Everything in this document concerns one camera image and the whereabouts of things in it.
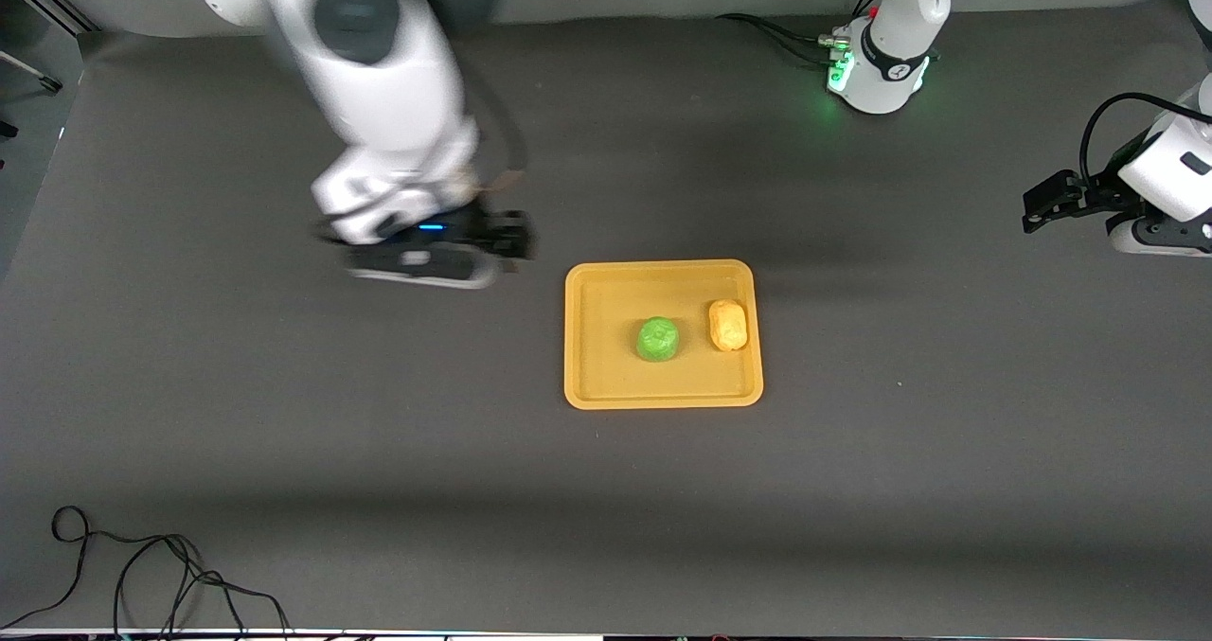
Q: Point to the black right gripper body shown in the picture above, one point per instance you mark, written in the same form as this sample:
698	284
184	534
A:
499	231

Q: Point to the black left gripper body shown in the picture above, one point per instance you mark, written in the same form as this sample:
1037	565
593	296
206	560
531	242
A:
1098	195

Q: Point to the green apple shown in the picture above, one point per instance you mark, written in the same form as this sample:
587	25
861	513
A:
657	340

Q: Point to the yellow potato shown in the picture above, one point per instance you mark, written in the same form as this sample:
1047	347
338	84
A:
728	326

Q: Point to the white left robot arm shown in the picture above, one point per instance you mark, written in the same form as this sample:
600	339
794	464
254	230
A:
890	73

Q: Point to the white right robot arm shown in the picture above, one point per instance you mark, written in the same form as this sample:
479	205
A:
379	82

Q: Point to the yellow plastic tray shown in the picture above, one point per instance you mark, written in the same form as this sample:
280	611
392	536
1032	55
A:
606	347

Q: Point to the grey metal rod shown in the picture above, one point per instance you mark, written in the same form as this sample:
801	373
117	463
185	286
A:
33	71

